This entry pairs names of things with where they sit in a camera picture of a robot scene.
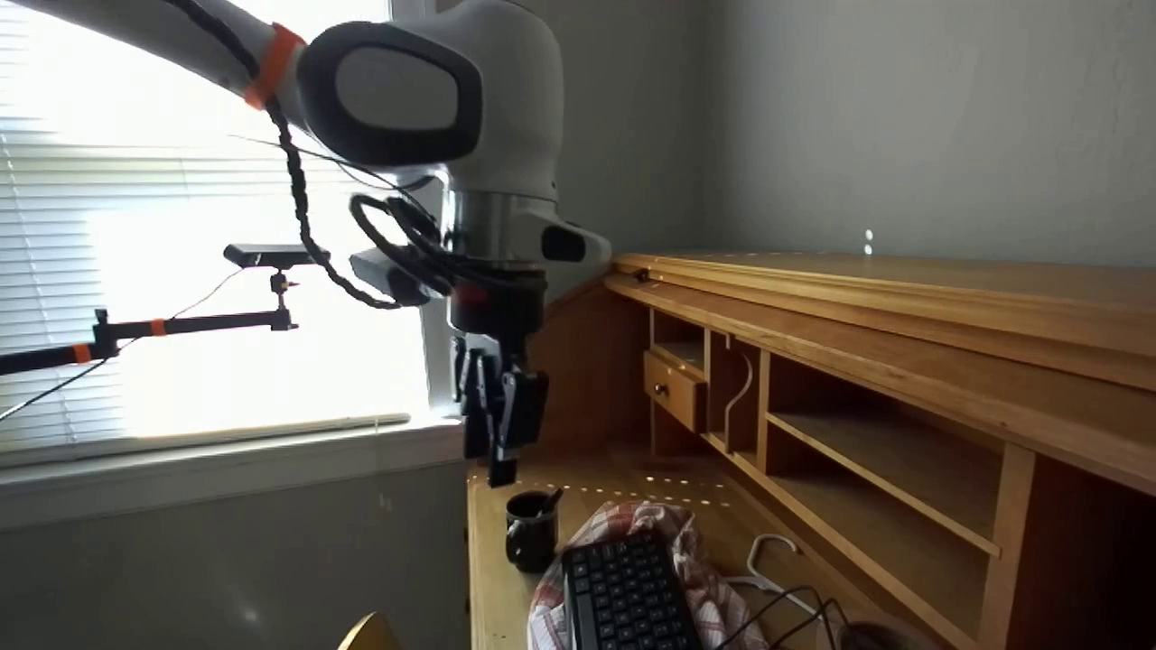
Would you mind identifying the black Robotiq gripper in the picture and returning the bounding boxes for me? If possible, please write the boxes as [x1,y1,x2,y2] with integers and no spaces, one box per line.
[443,270,553,491]

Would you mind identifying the black computer keyboard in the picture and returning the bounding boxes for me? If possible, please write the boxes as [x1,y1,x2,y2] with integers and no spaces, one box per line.
[556,531,704,650]

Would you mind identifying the dark brown mug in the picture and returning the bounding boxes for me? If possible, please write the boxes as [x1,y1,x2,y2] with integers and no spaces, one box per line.
[503,485,567,577]

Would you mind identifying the small wooden drawer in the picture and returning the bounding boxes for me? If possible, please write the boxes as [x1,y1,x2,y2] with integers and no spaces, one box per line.
[639,347,709,434]

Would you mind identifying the yellow wooden chair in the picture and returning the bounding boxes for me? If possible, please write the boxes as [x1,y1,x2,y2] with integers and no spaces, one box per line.
[333,607,407,650]

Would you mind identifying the white window sill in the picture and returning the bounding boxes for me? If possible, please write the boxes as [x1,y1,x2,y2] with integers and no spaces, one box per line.
[0,412,468,535]

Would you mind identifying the red white checked cloth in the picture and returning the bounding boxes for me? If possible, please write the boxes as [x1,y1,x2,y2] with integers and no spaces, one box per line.
[525,500,771,650]

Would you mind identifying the white window blinds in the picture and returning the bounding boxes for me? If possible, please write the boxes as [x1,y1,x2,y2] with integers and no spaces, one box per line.
[0,0,463,460]

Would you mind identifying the wooden desk hutch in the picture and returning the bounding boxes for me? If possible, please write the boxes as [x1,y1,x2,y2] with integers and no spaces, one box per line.
[600,248,1156,650]

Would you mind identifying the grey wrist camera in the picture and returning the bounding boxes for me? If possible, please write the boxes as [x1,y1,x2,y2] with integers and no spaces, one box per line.
[348,245,449,306]

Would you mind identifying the black looped cable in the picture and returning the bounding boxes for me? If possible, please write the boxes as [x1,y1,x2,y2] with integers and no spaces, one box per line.
[348,193,490,298]

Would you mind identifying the black camera on stand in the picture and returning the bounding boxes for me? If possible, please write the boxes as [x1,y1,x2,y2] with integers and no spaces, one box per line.
[221,243,316,276]

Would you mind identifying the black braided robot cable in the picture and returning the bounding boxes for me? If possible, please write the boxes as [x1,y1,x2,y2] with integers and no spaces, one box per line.
[262,104,417,313]

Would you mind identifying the white wire hanger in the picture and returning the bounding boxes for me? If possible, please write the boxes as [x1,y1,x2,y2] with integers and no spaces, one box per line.
[720,531,822,607]

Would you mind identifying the black wire hanger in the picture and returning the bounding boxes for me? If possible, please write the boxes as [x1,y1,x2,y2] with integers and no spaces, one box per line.
[709,580,851,650]

